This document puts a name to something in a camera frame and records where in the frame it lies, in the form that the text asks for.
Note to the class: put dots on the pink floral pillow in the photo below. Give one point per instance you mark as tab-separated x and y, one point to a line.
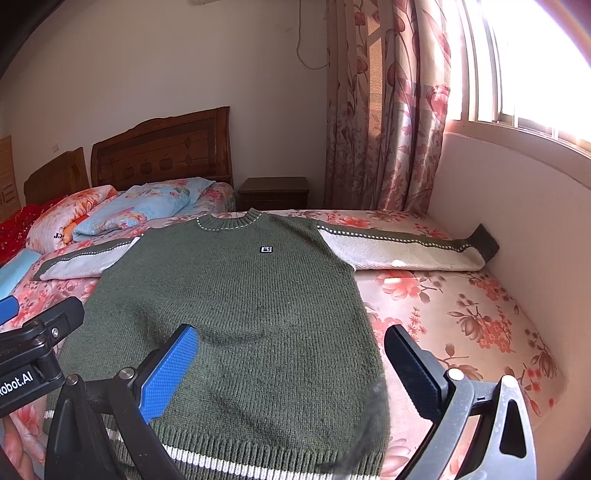
53	229

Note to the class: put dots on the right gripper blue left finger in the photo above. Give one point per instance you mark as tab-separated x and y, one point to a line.
137	396

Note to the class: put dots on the large wooden headboard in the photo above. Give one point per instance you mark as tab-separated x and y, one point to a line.
160	149

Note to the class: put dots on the green knit sweater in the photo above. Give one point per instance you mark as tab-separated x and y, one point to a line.
288	374

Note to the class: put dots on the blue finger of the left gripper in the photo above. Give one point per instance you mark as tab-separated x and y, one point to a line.
9	309

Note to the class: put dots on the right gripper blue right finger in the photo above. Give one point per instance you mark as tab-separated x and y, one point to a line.
437	397

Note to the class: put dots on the red blanket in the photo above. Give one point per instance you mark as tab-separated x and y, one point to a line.
14	230

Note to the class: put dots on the light blue floral quilt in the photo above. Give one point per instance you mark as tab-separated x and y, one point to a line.
140	204

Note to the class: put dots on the dark wooden nightstand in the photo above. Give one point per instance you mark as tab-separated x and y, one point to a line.
273	193

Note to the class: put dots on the pink floral curtain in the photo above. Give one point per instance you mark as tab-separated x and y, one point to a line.
389	83

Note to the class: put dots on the window with metal bars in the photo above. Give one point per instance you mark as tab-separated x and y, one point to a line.
514	65

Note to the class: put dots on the light blue pillow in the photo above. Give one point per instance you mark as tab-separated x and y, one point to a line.
14	270

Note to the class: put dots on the small wooden headboard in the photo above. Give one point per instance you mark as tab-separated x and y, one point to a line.
64	175

